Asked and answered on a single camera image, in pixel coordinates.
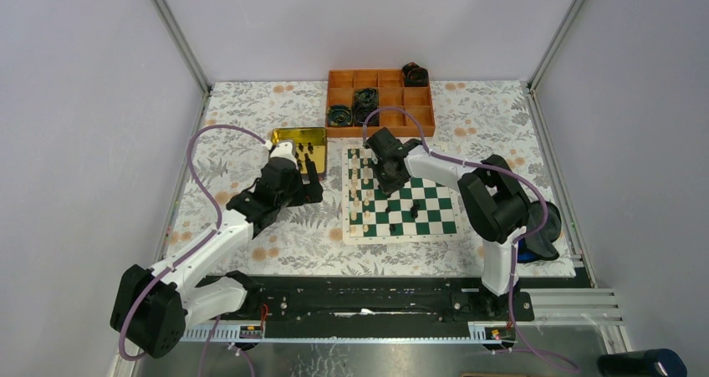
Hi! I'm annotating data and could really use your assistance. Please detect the green white chess board mat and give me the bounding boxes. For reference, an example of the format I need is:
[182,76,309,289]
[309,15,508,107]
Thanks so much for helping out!
[341,145,465,245]

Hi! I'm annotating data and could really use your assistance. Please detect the white chess pieces row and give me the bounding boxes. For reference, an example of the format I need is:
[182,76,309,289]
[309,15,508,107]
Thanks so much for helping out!
[346,147,375,237]

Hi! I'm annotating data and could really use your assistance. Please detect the black tape roll in tray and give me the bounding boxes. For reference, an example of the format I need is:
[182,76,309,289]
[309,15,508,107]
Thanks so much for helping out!
[326,104,353,127]
[352,104,380,127]
[353,88,379,109]

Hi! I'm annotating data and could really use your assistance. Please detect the dark grey cloth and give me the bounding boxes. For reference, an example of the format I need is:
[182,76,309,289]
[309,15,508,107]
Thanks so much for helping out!
[520,201,562,261]

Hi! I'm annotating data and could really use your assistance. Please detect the blue cloth pouch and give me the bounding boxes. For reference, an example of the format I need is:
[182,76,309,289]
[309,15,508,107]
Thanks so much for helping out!
[517,241,541,264]

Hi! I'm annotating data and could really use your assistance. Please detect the orange wooden compartment tray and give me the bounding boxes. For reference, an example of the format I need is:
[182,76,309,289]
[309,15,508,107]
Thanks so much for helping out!
[324,68,436,138]

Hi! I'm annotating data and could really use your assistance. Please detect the gold metal tin box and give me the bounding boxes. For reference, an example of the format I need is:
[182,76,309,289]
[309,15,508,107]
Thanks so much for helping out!
[270,127,328,177]

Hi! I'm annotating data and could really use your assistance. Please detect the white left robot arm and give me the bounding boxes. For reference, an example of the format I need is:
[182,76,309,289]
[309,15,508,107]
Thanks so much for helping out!
[110,157,323,358]

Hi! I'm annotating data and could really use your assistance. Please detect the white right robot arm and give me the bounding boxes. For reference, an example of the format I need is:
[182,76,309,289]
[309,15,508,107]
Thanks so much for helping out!
[364,128,531,320]

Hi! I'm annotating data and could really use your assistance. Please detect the black tape roll behind tray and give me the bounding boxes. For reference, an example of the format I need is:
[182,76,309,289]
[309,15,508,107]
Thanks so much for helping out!
[401,62,429,87]

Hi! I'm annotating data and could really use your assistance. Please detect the floral table cloth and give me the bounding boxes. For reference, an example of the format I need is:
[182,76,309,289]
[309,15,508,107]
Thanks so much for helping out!
[162,81,553,277]

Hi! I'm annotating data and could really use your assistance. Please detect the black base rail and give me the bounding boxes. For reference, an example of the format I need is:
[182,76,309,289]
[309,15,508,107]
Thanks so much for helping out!
[222,272,534,339]

